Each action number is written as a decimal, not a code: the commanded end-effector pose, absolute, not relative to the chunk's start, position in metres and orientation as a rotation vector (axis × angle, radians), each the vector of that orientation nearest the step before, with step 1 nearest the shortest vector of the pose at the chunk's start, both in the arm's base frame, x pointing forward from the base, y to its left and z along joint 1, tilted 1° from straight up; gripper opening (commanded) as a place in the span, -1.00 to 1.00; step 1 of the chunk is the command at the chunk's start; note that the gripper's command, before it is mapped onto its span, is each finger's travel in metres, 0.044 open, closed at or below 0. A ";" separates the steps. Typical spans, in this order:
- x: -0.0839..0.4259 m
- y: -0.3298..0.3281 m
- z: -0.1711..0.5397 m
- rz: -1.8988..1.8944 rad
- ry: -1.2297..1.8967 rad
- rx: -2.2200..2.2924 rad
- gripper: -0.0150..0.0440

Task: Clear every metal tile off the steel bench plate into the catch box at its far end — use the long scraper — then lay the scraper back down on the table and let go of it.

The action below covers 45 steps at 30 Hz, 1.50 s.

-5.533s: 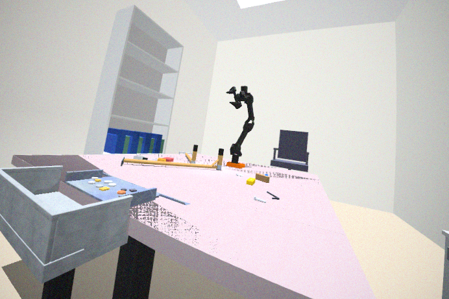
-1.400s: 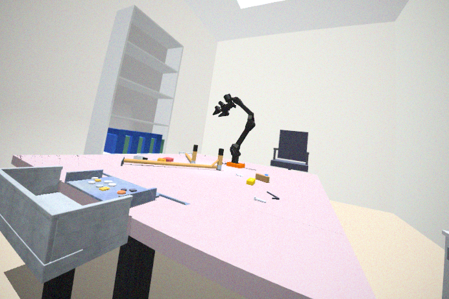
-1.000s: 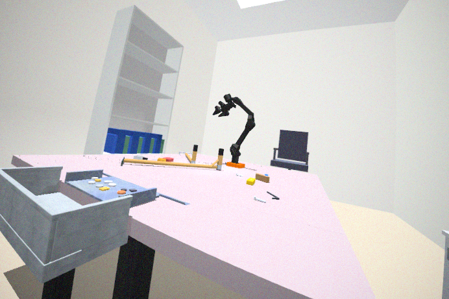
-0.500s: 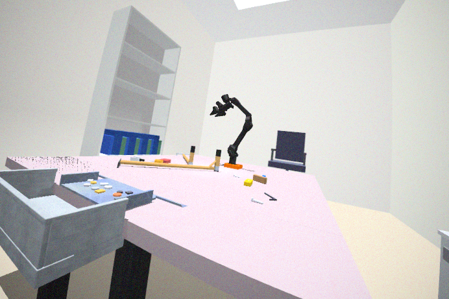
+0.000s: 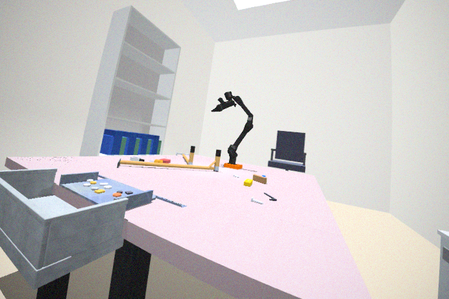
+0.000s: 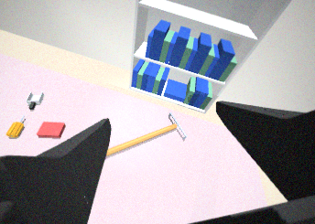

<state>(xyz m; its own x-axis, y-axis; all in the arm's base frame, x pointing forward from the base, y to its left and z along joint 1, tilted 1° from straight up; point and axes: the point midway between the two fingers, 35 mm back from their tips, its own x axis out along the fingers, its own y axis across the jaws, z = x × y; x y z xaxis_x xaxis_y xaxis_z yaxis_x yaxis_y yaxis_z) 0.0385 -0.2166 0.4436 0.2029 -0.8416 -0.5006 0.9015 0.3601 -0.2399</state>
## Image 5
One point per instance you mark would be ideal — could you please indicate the long scraper with wooden handle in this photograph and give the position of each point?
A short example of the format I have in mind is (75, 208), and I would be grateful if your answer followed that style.
(142, 163)

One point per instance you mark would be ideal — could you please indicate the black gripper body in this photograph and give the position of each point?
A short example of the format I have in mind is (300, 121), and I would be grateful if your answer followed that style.
(221, 107)

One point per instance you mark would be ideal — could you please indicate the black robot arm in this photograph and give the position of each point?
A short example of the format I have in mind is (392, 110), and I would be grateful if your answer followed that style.
(248, 126)

